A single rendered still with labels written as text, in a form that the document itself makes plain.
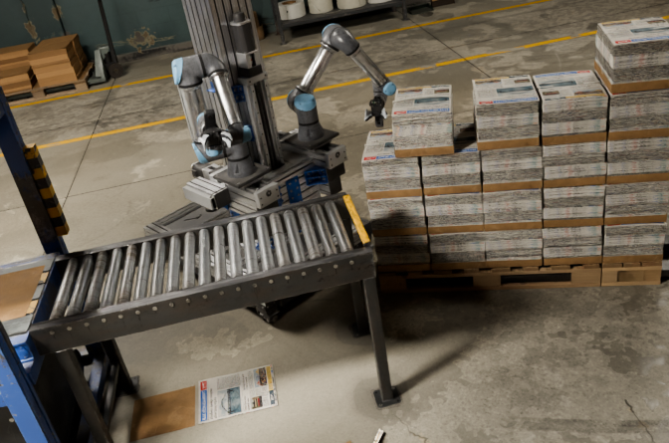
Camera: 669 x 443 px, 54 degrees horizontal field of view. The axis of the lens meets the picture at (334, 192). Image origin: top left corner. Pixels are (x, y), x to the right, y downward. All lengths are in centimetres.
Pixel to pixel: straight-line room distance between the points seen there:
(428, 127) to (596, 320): 125
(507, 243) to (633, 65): 105
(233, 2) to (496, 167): 154
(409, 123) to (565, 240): 101
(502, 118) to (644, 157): 69
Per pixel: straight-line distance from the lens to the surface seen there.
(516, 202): 338
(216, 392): 335
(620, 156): 336
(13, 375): 264
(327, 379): 326
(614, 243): 359
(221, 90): 313
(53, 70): 894
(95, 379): 351
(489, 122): 319
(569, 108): 320
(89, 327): 272
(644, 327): 351
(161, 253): 294
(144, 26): 974
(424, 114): 314
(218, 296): 262
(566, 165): 333
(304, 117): 360
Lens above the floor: 222
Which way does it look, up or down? 28 degrees down
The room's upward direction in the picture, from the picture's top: 10 degrees counter-clockwise
